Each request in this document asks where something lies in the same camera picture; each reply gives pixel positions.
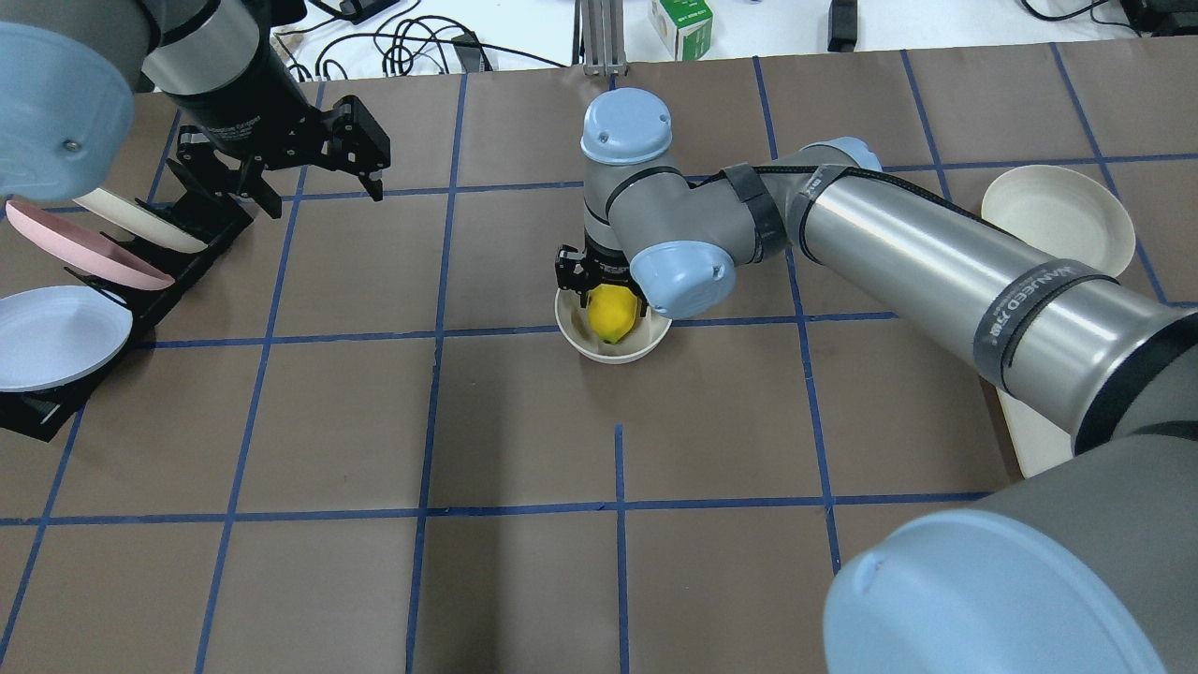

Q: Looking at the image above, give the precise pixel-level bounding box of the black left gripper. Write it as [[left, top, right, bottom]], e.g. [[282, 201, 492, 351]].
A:
[[174, 89, 392, 217]]

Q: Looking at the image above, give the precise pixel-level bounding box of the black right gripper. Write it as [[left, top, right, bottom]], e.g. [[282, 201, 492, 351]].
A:
[[555, 245, 647, 310]]

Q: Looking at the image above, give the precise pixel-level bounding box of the green white box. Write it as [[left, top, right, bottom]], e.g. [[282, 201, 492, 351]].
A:
[[648, 1, 714, 61]]

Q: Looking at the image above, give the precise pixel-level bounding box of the aluminium frame post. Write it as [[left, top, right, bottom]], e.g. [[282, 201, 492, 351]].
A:
[[573, 1, 628, 77]]

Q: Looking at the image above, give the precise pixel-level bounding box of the cream white bowl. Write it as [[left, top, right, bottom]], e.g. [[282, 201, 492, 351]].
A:
[[553, 290, 672, 364]]

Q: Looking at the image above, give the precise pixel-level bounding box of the black dish rack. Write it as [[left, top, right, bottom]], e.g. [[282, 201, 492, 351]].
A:
[[1, 160, 253, 441]]

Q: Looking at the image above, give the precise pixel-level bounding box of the light blue plate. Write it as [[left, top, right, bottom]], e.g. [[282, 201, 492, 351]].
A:
[[1, 286, 133, 393]]

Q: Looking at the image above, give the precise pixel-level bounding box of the yellow lemon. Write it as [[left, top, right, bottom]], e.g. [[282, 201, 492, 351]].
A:
[[586, 285, 641, 344]]

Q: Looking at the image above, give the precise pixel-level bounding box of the black cables bundle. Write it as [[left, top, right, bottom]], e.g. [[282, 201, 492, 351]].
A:
[[271, 0, 571, 83]]

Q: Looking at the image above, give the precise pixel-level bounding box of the cream white plate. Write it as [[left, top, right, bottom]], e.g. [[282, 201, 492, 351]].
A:
[[981, 165, 1135, 277]]

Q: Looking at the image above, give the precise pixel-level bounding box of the cream plate in rack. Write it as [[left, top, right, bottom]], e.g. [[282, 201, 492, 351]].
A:
[[73, 187, 207, 255]]

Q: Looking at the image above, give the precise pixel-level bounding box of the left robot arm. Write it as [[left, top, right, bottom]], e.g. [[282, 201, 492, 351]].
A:
[[1, 1, 392, 215]]

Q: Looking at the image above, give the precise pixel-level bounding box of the black power adapter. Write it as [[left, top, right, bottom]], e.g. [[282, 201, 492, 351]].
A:
[[825, 0, 859, 51]]

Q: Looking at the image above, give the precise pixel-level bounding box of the pink plate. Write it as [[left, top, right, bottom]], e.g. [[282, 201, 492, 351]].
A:
[[5, 199, 175, 291]]

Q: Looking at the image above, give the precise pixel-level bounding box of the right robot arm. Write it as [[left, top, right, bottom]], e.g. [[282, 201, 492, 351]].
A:
[[556, 89, 1197, 673]]

